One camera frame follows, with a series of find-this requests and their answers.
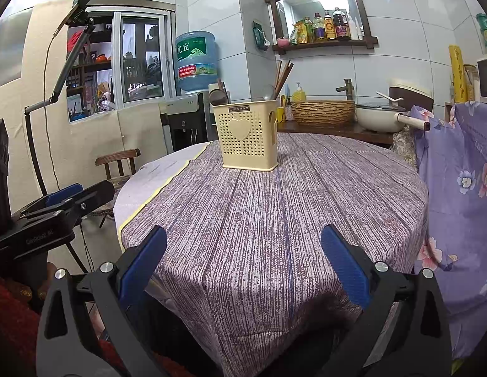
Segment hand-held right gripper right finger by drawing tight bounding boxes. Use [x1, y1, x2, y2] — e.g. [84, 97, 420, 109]
[321, 224, 453, 377]

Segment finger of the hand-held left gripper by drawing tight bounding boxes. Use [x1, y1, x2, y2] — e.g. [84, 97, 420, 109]
[21, 180, 116, 227]
[19, 183, 83, 217]

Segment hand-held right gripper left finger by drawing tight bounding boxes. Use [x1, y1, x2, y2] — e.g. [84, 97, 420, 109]
[36, 226, 168, 377]

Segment beige plastic utensil holder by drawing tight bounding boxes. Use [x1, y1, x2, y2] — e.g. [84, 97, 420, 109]
[210, 100, 279, 172]

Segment chopsticks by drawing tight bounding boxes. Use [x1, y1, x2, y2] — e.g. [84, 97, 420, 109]
[277, 60, 290, 93]

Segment white tablecloth with yellow edge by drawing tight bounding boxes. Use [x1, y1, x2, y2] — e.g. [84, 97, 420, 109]
[113, 141, 210, 252]

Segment purple striped tablecloth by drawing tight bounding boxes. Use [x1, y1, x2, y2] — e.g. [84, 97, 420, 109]
[120, 131, 429, 377]

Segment water dispenser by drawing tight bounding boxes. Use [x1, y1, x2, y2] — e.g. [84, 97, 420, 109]
[159, 93, 213, 154]

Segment purple floral cloth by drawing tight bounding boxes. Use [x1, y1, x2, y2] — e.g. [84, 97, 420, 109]
[408, 100, 487, 360]

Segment paisley cloth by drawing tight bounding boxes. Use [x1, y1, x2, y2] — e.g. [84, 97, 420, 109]
[390, 126, 419, 169]

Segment dark wooden counter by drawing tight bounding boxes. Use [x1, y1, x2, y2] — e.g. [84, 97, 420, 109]
[277, 120, 395, 148]

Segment red paper decoration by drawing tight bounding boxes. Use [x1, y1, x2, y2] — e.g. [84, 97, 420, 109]
[68, 30, 86, 52]

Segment cream pan with lid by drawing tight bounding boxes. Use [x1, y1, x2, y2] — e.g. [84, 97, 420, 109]
[355, 102, 431, 133]

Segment woven pattern wash basin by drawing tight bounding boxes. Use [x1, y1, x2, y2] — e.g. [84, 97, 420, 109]
[291, 100, 356, 126]

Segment blue water cooler bottle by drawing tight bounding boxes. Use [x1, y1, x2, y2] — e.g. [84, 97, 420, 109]
[175, 30, 218, 93]

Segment bronze faucet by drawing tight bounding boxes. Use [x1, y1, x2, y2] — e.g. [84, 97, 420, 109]
[336, 79, 353, 101]

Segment cream and brown rice cooker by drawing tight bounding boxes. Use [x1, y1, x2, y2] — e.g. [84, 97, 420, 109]
[388, 80, 432, 112]

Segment phone in stand clamp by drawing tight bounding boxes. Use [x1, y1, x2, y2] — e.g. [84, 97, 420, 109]
[67, 0, 100, 28]

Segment green hanging packet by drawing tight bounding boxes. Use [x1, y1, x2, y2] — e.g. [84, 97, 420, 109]
[252, 20, 271, 52]

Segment white microwave oven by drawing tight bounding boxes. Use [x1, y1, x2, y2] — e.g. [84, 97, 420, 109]
[476, 53, 487, 105]

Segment row of condiment bottles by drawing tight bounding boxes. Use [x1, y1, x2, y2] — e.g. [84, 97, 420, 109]
[289, 7, 365, 45]

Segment stacked green cans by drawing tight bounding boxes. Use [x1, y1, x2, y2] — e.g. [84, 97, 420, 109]
[476, 13, 487, 53]

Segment thin hanging cable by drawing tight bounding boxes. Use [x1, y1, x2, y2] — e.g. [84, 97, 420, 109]
[44, 27, 75, 197]

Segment aluminium frame window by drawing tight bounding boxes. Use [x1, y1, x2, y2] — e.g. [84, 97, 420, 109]
[67, 6, 177, 124]

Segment wooden framed wall mirror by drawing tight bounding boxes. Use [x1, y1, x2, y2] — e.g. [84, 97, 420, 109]
[265, 0, 379, 56]

